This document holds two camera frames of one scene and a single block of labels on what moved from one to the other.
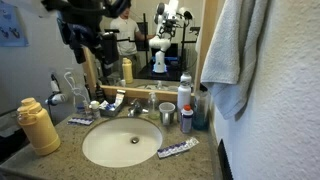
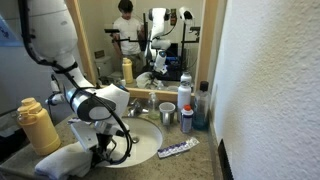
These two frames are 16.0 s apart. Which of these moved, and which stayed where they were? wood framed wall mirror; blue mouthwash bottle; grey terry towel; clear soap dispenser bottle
Moved: grey terry towel
Stayed: clear soap dispenser bottle; blue mouthwash bottle; wood framed wall mirror
